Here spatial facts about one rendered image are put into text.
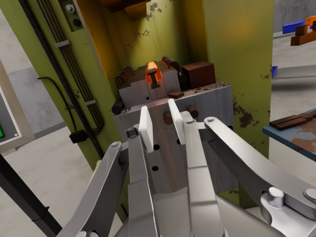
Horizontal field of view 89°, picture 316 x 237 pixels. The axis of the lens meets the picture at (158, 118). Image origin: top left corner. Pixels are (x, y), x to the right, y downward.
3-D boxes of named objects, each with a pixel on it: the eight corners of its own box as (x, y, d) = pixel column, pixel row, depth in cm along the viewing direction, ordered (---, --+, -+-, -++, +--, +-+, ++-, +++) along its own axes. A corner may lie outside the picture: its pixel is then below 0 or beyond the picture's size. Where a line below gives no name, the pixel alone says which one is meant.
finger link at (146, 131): (154, 152, 17) (146, 154, 17) (152, 123, 23) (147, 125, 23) (145, 128, 16) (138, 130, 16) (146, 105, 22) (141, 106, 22)
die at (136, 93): (181, 92, 54) (176, 67, 51) (124, 107, 56) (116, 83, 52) (167, 73, 93) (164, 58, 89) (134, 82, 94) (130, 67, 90)
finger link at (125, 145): (145, 159, 15) (115, 166, 15) (146, 132, 20) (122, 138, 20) (140, 146, 15) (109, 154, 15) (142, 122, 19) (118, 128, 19)
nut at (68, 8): (79, 24, 57) (69, 1, 54) (72, 26, 57) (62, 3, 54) (82, 25, 60) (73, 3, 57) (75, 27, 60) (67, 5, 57)
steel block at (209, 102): (239, 188, 66) (232, 84, 48) (150, 208, 69) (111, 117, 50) (199, 126, 117) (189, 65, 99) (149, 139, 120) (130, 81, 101)
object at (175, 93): (168, 97, 53) (167, 94, 53) (175, 94, 54) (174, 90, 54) (177, 99, 49) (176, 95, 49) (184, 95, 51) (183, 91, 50)
